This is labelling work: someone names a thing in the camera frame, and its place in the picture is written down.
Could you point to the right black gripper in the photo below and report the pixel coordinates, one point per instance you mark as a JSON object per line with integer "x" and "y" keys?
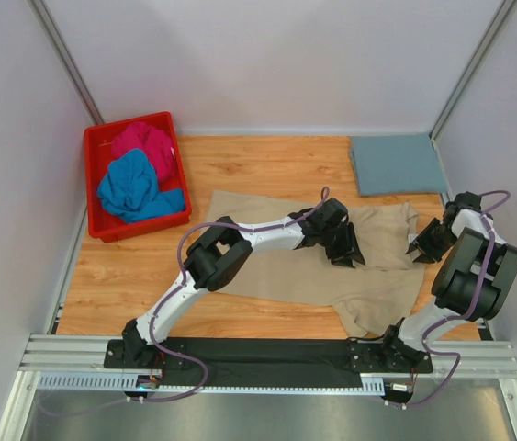
{"x": 432, "y": 237}

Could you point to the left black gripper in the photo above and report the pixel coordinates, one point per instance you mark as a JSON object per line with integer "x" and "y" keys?
{"x": 336, "y": 238}

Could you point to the beige t shirt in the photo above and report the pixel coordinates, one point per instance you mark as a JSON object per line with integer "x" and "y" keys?
{"x": 368, "y": 298}

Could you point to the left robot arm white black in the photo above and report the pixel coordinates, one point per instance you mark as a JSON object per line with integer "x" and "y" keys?
{"x": 215, "y": 258}

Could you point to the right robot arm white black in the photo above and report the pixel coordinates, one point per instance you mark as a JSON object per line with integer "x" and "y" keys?
{"x": 479, "y": 268}

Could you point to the folded grey-blue t shirt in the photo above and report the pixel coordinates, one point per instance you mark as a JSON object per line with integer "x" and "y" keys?
{"x": 397, "y": 164}

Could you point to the crumpled magenta t shirt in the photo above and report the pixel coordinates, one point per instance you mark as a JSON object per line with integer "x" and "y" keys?
{"x": 155, "y": 143}

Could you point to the crumpled blue t shirt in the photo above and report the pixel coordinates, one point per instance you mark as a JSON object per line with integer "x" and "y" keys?
{"x": 130, "y": 190}

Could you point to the red plastic bin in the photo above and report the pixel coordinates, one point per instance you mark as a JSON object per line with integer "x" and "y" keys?
{"x": 97, "y": 153}

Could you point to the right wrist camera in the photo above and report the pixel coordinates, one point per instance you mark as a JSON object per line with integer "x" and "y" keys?
{"x": 468, "y": 200}

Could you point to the aluminium frame rail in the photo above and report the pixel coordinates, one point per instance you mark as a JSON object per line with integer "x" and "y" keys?
{"x": 85, "y": 353}

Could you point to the right corner aluminium post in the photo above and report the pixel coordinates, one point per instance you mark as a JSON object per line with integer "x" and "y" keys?
{"x": 478, "y": 56}

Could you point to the corner aluminium post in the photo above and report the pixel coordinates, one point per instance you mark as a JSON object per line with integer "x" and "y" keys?
{"x": 57, "y": 42}
{"x": 478, "y": 56}

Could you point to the white slotted cable duct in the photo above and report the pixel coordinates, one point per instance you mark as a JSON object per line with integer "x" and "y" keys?
{"x": 135, "y": 383}

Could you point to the left corner aluminium post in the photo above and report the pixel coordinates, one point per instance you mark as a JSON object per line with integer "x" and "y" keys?
{"x": 57, "y": 42}

